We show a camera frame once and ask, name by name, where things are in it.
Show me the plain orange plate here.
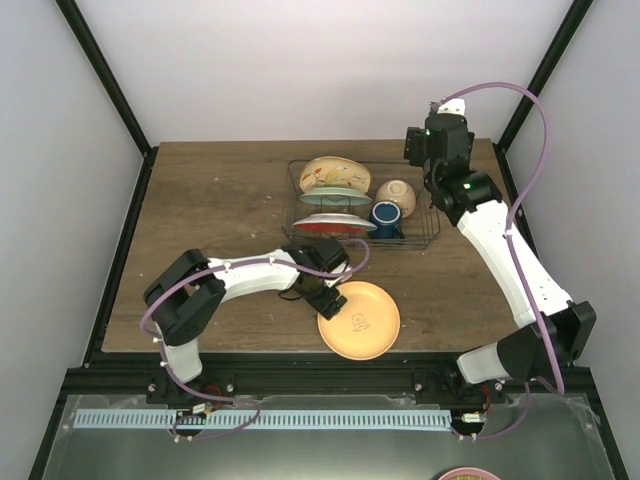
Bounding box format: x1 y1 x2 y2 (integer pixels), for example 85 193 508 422
317 281 401 361

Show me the cream ceramic bowl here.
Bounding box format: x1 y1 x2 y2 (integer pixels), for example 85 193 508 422
375 179 417 218

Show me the dark blue ceramic mug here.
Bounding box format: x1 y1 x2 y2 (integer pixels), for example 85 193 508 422
368 201 405 240

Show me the red-rimmed white plate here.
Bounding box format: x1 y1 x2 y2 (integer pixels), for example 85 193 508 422
293 213 377 234

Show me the green-rimmed plate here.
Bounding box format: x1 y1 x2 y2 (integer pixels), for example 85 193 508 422
299 187 372 207

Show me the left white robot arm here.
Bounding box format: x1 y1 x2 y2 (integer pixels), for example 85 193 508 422
143 238 351 404

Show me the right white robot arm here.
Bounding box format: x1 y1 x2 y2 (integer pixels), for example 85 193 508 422
404 99 596 403

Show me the pink plate at bottom edge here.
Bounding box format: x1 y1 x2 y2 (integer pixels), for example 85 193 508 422
438 467 499 480

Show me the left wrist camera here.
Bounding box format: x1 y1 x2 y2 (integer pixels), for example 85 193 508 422
324 272 352 288

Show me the grey wire dish rack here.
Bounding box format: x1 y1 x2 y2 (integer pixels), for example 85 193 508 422
282 160 441 249

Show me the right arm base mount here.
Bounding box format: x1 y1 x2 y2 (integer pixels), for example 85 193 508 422
412 367 505 407

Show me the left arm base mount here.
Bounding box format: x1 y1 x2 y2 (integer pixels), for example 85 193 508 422
145 372 236 407

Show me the black aluminium frame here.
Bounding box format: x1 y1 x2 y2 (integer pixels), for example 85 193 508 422
28 1 629 479

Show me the light blue slotted cable duct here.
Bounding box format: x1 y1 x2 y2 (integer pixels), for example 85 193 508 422
72 409 452 432

